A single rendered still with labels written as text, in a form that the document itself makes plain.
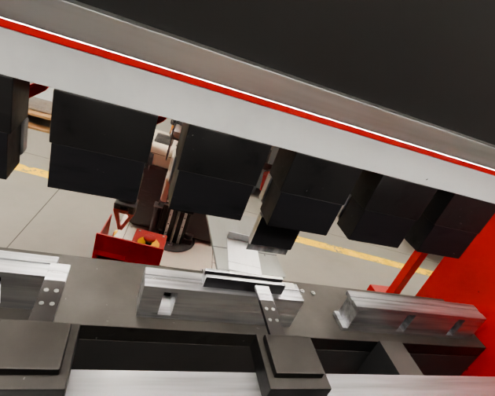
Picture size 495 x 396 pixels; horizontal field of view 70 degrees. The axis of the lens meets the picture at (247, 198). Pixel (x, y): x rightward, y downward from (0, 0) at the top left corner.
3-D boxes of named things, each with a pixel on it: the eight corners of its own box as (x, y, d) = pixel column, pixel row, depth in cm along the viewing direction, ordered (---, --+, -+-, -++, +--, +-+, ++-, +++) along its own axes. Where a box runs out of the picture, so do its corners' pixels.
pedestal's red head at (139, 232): (159, 261, 129) (171, 221, 121) (151, 292, 114) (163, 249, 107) (104, 248, 125) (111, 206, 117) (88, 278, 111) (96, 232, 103)
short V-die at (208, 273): (277, 285, 89) (282, 276, 88) (280, 295, 87) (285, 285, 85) (201, 277, 82) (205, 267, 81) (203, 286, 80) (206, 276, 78)
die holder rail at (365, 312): (456, 324, 119) (473, 304, 115) (469, 339, 114) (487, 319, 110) (331, 313, 102) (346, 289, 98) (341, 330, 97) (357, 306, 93)
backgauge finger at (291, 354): (281, 294, 84) (289, 278, 82) (323, 401, 63) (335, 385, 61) (235, 289, 80) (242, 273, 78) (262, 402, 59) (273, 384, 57)
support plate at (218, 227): (259, 221, 111) (261, 218, 110) (284, 280, 89) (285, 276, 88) (204, 210, 105) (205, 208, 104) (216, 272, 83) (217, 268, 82)
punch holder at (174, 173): (234, 199, 77) (261, 129, 69) (242, 221, 69) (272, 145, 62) (166, 185, 71) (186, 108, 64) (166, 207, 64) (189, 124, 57)
